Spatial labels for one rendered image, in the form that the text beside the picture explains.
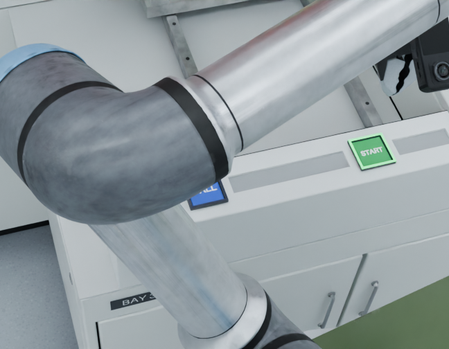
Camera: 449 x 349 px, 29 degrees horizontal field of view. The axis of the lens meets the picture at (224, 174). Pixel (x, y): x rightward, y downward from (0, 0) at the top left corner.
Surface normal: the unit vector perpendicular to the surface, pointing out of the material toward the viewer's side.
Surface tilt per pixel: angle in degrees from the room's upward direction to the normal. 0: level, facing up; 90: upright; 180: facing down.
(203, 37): 0
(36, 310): 0
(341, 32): 29
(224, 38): 0
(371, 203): 90
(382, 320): 45
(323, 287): 90
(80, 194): 71
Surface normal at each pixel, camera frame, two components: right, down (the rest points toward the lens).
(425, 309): -0.65, -0.36
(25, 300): 0.06, -0.58
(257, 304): 0.33, -0.62
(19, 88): -0.46, -0.59
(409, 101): -0.95, 0.22
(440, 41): 0.21, -0.07
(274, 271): 0.30, 0.79
